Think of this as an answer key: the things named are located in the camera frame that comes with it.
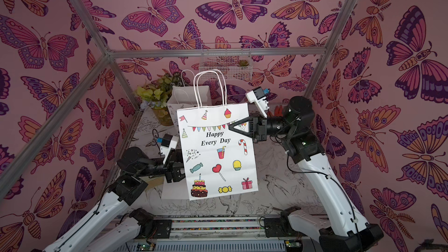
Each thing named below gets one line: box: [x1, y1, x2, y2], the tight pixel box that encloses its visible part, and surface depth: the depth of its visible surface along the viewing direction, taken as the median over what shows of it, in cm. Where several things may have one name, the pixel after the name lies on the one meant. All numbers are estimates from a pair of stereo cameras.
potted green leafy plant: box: [136, 72, 183, 126], surface depth 101 cm
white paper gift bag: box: [161, 176, 190, 200], surface depth 87 cm
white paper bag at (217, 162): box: [176, 102, 259, 202], surface depth 51 cm
